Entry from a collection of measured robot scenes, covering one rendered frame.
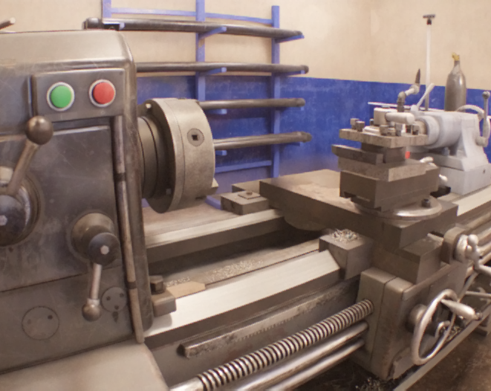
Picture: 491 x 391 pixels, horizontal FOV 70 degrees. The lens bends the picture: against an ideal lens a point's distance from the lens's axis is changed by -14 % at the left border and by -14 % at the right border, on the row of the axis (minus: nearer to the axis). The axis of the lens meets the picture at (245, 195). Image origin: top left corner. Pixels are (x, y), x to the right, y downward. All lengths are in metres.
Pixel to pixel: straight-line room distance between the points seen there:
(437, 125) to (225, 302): 1.14
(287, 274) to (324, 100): 4.71
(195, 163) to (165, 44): 3.43
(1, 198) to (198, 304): 0.44
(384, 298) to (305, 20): 4.60
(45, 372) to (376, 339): 0.77
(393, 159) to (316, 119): 4.42
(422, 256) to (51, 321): 0.78
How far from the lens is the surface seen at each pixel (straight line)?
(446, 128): 1.66
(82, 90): 0.53
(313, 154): 5.43
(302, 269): 0.91
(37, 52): 0.57
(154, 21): 3.76
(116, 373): 0.66
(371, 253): 1.03
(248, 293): 0.82
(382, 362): 1.08
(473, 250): 1.03
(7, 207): 0.49
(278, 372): 0.88
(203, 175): 0.81
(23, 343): 0.65
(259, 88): 4.76
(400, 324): 1.01
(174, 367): 0.83
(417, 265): 0.97
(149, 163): 0.79
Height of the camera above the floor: 1.24
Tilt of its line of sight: 16 degrees down
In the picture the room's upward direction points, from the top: straight up
